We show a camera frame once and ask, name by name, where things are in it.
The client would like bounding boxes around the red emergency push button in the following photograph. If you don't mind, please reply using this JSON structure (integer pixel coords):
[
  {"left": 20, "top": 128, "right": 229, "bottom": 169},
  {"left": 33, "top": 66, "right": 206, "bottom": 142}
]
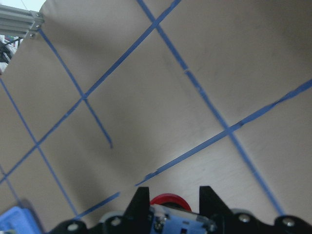
[{"left": 150, "top": 194, "right": 217, "bottom": 234}]

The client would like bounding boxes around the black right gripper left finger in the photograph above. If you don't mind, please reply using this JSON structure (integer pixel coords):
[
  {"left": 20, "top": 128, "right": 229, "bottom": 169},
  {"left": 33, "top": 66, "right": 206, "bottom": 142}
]
[{"left": 123, "top": 187, "right": 151, "bottom": 221}]

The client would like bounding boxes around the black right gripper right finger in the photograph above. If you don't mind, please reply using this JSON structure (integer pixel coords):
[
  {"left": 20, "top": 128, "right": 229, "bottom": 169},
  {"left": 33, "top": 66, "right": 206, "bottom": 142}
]
[{"left": 199, "top": 186, "right": 234, "bottom": 219}]

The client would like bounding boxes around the blue plastic tray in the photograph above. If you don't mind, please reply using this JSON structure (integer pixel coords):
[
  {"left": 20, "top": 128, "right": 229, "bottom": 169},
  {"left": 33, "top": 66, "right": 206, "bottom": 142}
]
[{"left": 0, "top": 206, "right": 42, "bottom": 234}]

